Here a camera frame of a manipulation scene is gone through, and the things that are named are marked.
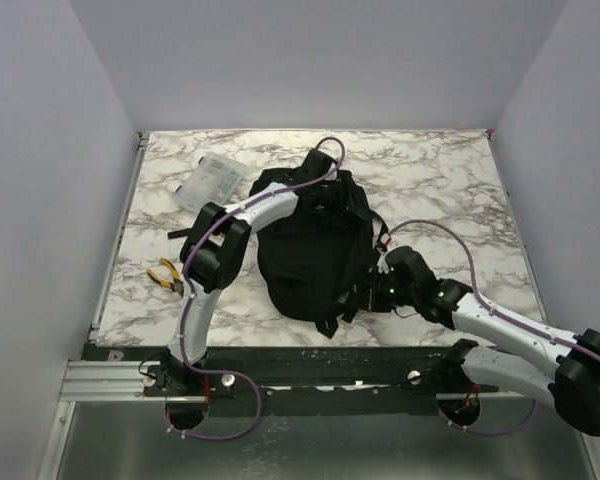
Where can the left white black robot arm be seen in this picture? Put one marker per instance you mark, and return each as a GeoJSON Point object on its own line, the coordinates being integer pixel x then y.
{"type": "Point", "coordinates": [216, 244]}

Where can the black student backpack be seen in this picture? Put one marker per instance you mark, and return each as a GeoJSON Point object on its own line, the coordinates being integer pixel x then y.
{"type": "Point", "coordinates": [316, 263]}

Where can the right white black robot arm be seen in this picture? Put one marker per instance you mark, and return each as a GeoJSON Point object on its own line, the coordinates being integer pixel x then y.
{"type": "Point", "coordinates": [556, 367]}

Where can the clear plastic storage box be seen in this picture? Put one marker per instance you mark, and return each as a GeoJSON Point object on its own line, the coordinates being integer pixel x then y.
{"type": "Point", "coordinates": [214, 179]}

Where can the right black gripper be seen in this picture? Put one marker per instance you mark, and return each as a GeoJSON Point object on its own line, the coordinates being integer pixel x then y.
{"type": "Point", "coordinates": [375, 298]}

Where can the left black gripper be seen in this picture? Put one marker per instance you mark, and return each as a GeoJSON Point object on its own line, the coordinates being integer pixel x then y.
{"type": "Point", "coordinates": [333, 201]}

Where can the aluminium extrusion rail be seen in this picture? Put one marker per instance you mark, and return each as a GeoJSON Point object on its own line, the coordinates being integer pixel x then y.
{"type": "Point", "coordinates": [100, 381]}

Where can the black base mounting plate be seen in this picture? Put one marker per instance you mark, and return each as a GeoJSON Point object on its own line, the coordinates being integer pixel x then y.
{"type": "Point", "coordinates": [422, 375]}

